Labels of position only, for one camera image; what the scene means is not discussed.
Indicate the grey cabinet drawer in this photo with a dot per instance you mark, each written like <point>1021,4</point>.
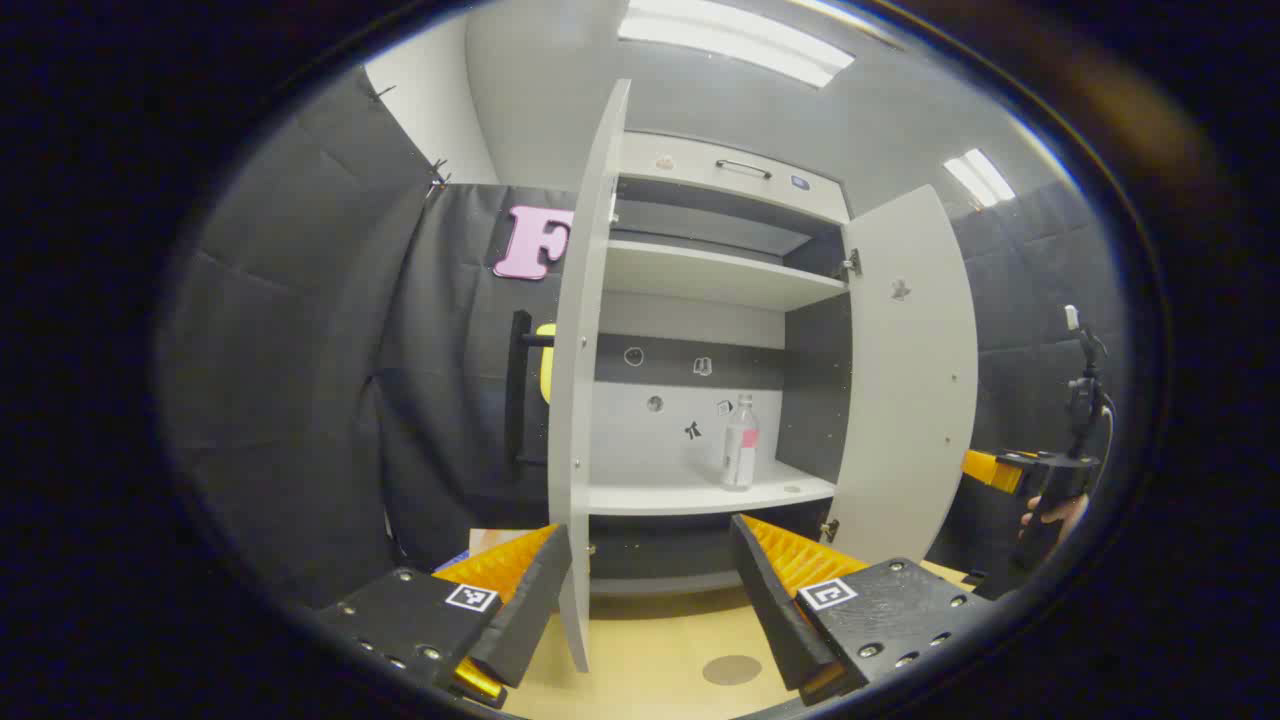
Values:
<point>690,165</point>

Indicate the metal door hinge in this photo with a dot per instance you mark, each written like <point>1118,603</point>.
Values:
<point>830,530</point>
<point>852,263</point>

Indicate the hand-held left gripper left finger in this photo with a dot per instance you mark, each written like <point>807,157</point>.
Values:
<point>530,610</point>

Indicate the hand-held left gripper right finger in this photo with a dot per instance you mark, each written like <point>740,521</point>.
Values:
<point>770,610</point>

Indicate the stack of paper booklets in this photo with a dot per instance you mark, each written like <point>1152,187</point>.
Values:
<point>490,545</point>

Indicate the black backdrop cloth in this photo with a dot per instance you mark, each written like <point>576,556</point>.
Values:
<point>300,400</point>

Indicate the grey cabinet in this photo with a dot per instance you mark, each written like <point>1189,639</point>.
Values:
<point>700,275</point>

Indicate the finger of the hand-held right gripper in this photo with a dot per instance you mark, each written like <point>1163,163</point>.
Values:
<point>995,470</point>

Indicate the clear plastic bottle pink label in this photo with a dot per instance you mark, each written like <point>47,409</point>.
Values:
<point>740,450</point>

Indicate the round grey coaster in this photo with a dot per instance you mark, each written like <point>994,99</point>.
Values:
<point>732,670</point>

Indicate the grey cabinet door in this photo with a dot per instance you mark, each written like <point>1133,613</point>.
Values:
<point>905,400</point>
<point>580,400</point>

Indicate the long ceiling light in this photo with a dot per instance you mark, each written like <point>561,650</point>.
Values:
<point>730,40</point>
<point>980,178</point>

